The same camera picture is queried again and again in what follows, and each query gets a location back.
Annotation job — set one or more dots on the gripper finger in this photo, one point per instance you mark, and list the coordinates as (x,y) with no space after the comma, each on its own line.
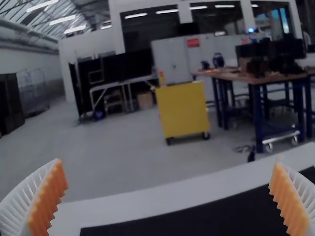
(24,201)
(295,196)

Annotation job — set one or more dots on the black mat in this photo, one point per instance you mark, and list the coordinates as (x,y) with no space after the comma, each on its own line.
(184,216)

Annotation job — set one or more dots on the yellow wheeled cabinet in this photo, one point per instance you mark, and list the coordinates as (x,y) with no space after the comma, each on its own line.
(183,110)

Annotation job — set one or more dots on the cardboard box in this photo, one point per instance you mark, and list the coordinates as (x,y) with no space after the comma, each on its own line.
(145,100)

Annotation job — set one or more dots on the grey metal cabinet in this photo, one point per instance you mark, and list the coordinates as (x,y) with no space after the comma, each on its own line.
(177,59)

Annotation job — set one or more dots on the blue workbench frame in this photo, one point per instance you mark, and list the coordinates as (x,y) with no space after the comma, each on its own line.
(258,81)

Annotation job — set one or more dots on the white metal table frame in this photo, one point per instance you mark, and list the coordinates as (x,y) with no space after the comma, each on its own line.
(115,86)

